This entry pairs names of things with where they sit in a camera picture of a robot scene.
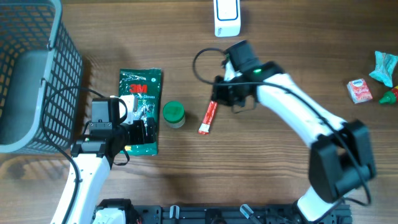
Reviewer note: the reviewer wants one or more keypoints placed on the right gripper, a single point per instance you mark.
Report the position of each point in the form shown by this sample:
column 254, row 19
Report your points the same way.
column 217, row 96

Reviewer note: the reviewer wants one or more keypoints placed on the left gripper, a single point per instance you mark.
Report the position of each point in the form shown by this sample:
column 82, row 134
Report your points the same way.
column 140, row 137

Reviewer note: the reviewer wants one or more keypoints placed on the green lid jar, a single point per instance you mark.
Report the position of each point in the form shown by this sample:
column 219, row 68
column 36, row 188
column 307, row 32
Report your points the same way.
column 174, row 114

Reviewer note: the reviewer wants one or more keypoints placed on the red sachet stick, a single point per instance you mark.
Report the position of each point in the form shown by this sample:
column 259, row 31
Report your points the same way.
column 205, row 126

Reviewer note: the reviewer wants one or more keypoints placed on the green 3M gloves packet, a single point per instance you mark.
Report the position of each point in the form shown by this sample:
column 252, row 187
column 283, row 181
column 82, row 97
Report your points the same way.
column 146, row 85

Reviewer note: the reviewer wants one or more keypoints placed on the red tissue packet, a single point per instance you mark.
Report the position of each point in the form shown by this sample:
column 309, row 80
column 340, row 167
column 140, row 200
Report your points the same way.
column 359, row 91

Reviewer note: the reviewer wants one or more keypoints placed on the teal wipes packet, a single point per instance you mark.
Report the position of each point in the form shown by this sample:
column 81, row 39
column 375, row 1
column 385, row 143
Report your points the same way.
column 384, row 68

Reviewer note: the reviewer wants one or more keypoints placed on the red yellow sauce bottle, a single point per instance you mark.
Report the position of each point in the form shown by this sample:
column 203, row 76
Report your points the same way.
column 390, row 97

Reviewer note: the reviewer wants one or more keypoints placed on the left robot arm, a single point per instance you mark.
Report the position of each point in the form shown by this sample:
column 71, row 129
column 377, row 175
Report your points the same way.
column 118, row 124

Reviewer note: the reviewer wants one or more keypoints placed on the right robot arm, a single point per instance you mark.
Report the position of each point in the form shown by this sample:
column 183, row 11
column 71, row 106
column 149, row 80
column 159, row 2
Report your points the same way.
column 341, row 156

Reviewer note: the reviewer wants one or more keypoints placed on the white barcode scanner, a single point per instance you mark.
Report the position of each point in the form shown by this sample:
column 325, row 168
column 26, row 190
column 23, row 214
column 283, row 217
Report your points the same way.
column 227, row 18

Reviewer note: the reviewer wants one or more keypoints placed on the grey plastic mesh basket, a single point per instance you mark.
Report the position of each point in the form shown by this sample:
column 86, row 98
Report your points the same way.
column 41, row 70

